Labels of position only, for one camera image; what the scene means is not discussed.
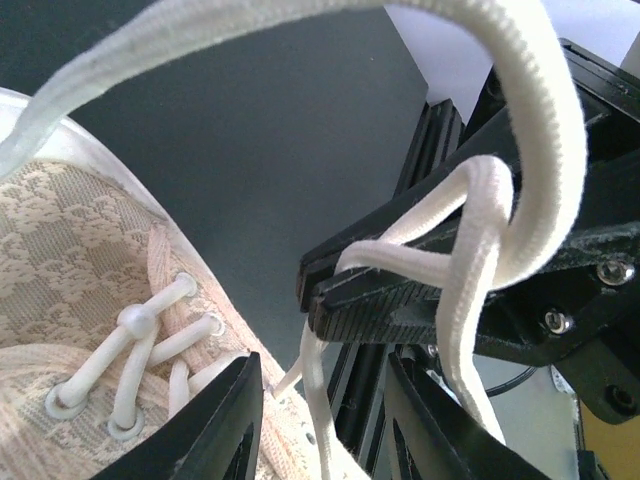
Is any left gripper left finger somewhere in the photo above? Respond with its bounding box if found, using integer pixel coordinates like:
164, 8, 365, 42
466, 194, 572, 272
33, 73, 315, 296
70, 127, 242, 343
93, 353, 263, 480

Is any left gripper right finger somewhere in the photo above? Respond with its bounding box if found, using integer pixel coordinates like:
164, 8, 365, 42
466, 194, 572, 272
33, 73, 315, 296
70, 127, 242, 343
384, 353, 546, 479

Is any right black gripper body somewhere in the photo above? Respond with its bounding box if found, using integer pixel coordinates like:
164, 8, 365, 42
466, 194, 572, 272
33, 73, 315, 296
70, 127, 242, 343
479, 39, 639, 239

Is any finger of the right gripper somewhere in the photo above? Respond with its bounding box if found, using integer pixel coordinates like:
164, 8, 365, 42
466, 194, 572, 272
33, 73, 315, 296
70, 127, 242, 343
308, 227, 639, 424
297, 107, 518, 313

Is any white shoelace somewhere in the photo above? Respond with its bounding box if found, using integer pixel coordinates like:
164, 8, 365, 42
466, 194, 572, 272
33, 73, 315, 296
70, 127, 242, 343
29, 1, 587, 454

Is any beige knit sneaker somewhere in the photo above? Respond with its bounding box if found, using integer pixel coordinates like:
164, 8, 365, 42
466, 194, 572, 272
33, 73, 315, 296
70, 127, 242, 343
1, 90, 365, 479

